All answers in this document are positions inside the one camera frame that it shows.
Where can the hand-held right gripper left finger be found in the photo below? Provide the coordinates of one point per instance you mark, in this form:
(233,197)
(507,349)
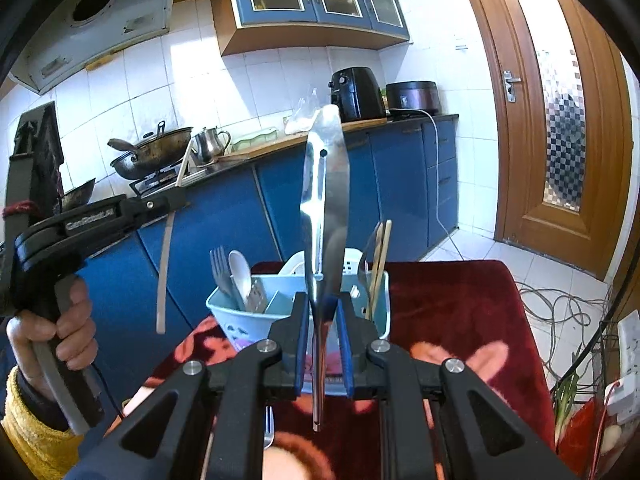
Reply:
(301,345)

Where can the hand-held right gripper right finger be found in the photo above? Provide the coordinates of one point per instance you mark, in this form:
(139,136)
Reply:
(345,355)

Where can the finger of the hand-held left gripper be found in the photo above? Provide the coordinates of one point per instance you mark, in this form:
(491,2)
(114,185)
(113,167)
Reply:
(162,202)

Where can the light blue utensil basket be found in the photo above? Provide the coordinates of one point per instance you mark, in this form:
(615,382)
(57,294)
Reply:
(240,325)

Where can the pale chopstick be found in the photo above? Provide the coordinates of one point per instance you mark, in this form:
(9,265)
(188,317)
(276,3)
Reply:
(386,240)
(375,282)
(164,280)

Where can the shiny steel spatula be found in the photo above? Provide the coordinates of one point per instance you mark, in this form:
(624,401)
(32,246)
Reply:
(330,200)

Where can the yellow sleeved left forearm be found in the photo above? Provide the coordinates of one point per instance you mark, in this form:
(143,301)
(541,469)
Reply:
(30,435)

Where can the person's left hand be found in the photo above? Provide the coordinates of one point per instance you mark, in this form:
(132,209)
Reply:
(77,325)

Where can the gas stove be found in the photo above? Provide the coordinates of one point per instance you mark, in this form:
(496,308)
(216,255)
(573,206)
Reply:
(160,180)

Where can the dark metal wok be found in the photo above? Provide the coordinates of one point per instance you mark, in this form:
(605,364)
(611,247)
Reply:
(155,152)

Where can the dark frying pan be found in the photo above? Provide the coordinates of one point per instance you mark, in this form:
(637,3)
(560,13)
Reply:
(77,195)

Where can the steel slotted utensil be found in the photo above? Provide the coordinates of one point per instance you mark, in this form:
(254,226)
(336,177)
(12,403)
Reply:
(256,296)

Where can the wooden spatula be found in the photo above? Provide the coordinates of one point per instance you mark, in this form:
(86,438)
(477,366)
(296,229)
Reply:
(122,145)

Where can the steel kettle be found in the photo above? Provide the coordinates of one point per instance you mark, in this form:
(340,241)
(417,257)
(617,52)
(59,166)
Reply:
(210,147)

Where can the steel fork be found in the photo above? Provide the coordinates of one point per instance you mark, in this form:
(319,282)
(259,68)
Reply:
(220,270)
(269,430)

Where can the white plastic spoon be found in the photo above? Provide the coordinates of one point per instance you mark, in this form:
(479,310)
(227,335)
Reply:
(240,272)

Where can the white plastic basket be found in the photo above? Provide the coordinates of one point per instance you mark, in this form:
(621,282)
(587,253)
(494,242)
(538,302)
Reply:
(350,260)

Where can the steel spoon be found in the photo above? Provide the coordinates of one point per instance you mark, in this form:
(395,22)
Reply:
(367,255)

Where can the green tray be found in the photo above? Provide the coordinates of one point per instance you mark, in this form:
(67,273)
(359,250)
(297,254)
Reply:
(255,141)

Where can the red printed blanket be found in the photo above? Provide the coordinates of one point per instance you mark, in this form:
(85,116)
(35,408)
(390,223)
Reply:
(450,300)

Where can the wooden cutting board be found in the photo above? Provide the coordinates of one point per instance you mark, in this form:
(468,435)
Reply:
(280,142)

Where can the clear plastic bag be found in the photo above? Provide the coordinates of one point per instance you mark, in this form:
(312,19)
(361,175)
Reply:
(302,115)

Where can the blue base cabinet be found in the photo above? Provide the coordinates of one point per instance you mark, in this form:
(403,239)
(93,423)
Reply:
(400,185)

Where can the range hood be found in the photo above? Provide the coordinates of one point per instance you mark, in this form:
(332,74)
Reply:
(100,20)

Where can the black air fryer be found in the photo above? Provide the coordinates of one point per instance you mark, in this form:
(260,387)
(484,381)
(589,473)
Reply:
(357,92)

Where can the red plastic bag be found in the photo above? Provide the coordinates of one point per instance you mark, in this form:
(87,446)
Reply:
(585,425)

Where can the wooden door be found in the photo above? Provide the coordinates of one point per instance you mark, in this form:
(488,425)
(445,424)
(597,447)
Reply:
(505,160)

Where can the dark rice cooker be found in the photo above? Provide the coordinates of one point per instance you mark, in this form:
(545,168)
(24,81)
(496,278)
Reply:
(415,97)

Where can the white power strip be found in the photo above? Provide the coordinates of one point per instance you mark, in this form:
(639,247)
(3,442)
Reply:
(627,360)

